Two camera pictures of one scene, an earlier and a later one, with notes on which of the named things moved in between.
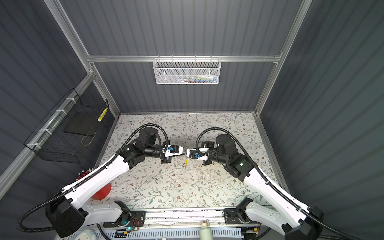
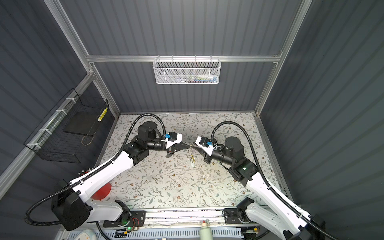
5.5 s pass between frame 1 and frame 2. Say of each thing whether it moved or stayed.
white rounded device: stayed
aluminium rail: stayed
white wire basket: stayed
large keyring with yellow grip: moved
